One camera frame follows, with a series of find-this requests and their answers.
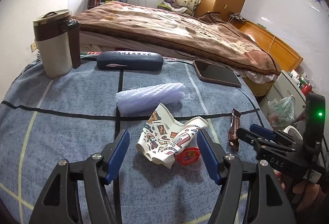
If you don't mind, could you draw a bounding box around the white trash bin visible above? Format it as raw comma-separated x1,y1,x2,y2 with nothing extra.
283,125,303,140

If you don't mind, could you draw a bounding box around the wall power socket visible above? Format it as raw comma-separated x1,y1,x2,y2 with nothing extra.
30,42,37,52

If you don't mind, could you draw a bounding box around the smartphone in brown case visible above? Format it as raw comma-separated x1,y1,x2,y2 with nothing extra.
193,61,242,87

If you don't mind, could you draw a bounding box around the brown snack wrapper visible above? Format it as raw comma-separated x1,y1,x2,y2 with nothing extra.
228,109,241,152

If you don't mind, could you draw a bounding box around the brown patterned bed blanket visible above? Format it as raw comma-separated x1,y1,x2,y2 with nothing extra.
72,1,281,75

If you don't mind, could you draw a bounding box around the blue checked table cloth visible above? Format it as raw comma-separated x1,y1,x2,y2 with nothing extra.
0,55,273,224

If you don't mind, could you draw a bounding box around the person's right hand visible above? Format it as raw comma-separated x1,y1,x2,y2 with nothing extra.
293,181,327,212

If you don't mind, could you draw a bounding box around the wooden headboard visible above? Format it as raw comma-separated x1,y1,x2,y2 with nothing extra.
231,19,303,71

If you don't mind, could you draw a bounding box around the white bedside cabinet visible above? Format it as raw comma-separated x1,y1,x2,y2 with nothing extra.
259,70,306,119

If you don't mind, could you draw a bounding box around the green plastic bag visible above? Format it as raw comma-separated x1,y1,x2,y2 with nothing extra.
267,95,295,127

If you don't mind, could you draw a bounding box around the brown and cream thermos mug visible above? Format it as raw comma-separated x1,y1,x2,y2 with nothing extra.
33,9,81,79

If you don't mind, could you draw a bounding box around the crushed patterned paper cup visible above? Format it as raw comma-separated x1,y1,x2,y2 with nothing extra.
136,104,208,169

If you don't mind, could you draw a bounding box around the teddy bear plush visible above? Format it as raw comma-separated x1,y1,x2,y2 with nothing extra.
157,0,193,16

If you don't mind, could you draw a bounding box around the white foam fruit net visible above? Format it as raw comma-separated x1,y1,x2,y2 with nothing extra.
115,82,187,115

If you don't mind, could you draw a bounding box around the dark blue glasses case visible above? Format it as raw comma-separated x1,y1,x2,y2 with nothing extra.
96,51,163,71

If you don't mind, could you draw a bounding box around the red jar on cabinet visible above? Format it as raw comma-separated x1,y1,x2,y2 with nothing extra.
302,84,313,97

